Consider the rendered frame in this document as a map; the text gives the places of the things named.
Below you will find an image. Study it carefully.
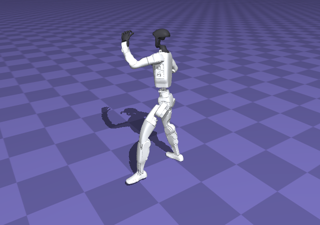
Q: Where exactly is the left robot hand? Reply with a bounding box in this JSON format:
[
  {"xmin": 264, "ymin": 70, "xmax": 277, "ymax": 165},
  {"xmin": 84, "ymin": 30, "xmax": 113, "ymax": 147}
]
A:
[{"xmin": 121, "ymin": 30, "xmax": 134, "ymax": 47}]

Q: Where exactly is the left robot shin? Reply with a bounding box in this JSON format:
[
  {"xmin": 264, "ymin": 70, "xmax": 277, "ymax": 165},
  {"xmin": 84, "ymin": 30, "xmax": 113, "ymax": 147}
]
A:
[{"xmin": 136, "ymin": 140, "xmax": 151, "ymax": 175}]

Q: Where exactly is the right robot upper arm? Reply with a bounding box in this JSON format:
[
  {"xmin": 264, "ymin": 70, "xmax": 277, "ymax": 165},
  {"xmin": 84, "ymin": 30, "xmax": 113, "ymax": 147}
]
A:
[{"xmin": 172, "ymin": 59, "xmax": 178, "ymax": 73}]

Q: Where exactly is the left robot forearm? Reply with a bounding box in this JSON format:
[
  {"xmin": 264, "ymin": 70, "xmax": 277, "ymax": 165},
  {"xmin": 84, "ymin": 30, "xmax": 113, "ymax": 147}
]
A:
[{"xmin": 121, "ymin": 41, "xmax": 137, "ymax": 66}]

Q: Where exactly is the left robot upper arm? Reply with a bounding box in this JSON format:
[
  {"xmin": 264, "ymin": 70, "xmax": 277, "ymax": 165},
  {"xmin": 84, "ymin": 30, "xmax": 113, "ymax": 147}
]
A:
[{"xmin": 129, "ymin": 53, "xmax": 165, "ymax": 69}]

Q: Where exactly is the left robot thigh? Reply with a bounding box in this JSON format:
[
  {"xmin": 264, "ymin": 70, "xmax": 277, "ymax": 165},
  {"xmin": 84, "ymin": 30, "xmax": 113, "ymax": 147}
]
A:
[{"xmin": 138, "ymin": 102, "xmax": 168, "ymax": 147}]

